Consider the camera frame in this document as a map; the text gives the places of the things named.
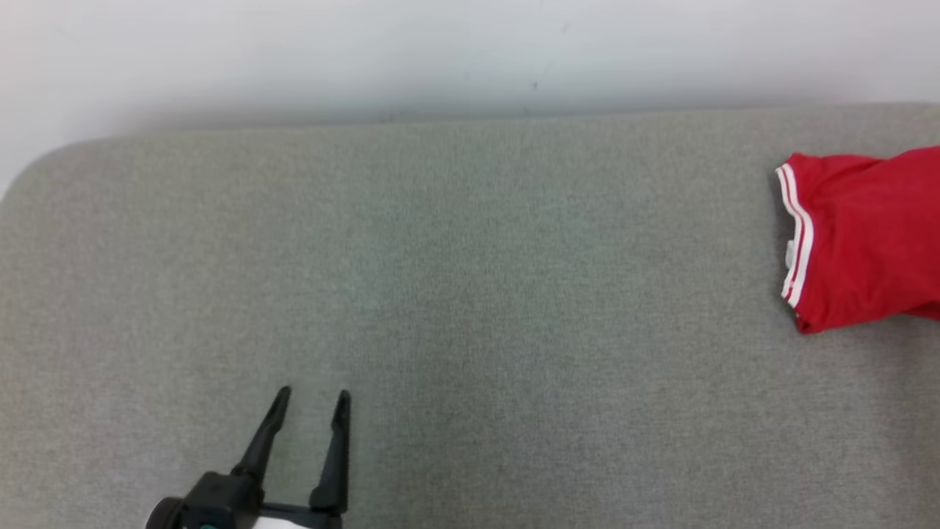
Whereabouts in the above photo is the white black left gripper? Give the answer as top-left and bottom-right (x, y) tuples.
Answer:
(145, 386), (353, 529)

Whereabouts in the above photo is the red jersey with white sleeves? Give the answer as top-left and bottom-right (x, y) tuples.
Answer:
(775, 145), (940, 336)

